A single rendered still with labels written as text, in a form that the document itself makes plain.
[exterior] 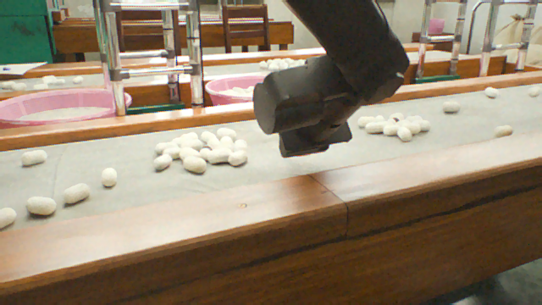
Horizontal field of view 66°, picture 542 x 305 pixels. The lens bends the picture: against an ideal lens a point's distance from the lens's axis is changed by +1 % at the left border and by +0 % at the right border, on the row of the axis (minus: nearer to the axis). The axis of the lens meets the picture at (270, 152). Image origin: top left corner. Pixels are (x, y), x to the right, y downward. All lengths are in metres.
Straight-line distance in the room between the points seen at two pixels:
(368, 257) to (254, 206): 0.16
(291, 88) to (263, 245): 0.16
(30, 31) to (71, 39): 0.25
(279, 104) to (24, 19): 3.02
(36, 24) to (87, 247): 2.98
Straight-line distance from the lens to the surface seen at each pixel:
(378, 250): 0.53
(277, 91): 0.42
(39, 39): 3.36
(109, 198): 0.56
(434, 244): 0.59
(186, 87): 1.13
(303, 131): 0.53
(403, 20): 7.15
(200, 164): 0.59
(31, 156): 0.71
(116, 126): 0.78
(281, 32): 3.62
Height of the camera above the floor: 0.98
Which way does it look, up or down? 21 degrees down
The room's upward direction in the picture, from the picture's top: straight up
